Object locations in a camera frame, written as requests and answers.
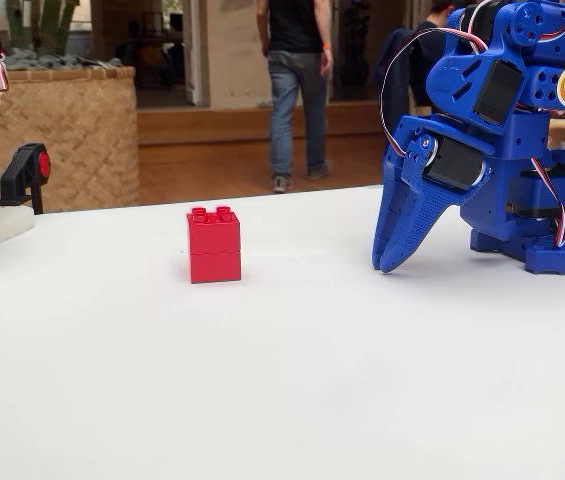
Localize blue arm base servo cable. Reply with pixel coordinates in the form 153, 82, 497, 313
530, 156, 565, 249

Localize red toy bricks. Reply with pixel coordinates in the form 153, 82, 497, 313
185, 205, 242, 285

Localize black clamp red knob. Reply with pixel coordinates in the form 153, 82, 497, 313
0, 142, 52, 215

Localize blue arm gripper servo cable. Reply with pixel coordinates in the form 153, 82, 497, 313
378, 22, 491, 157

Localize green plant stems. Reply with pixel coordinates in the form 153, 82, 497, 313
4, 0, 83, 55

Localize person in dark clothes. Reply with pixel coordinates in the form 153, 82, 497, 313
375, 0, 463, 139

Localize person in jeans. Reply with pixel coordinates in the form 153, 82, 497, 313
255, 0, 336, 195

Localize woven wicker planter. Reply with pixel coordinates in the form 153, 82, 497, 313
0, 64, 141, 214

